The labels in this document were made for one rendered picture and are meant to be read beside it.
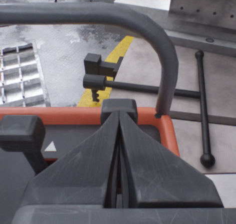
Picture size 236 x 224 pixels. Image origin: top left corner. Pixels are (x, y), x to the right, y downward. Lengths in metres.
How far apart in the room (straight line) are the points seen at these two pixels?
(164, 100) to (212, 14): 1.01
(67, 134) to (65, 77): 1.36
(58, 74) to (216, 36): 1.01
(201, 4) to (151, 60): 0.34
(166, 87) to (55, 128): 0.10
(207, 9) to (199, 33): 0.18
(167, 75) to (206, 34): 1.14
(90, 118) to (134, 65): 0.91
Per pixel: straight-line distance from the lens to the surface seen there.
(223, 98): 1.01
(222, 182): 0.31
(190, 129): 0.84
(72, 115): 0.19
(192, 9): 1.16
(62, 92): 1.43
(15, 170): 0.19
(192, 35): 1.29
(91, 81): 0.94
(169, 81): 0.16
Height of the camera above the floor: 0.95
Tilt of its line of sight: 47 degrees down
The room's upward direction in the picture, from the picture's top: straight up
